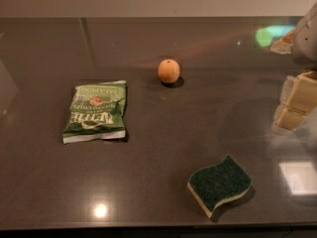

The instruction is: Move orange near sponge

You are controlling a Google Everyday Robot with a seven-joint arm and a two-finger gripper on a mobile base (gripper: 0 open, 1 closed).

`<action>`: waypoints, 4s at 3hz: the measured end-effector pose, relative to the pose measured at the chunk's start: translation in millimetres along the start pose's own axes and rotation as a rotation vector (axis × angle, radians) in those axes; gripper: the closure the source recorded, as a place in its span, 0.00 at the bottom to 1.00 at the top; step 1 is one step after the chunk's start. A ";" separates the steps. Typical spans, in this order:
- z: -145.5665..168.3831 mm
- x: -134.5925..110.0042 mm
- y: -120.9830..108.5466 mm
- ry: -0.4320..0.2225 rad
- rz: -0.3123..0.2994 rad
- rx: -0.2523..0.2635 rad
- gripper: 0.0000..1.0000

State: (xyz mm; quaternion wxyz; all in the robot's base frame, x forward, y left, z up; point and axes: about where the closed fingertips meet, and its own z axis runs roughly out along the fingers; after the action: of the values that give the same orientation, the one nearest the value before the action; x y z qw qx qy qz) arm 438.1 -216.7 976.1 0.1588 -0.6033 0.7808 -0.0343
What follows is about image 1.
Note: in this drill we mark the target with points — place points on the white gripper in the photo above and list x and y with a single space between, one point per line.
307 44

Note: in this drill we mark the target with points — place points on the orange fruit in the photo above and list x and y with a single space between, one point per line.
168 71

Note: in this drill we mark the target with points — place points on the green and yellow sponge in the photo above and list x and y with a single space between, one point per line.
219 184

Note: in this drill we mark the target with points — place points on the green kettle chips bag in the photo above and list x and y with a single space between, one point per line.
96 112

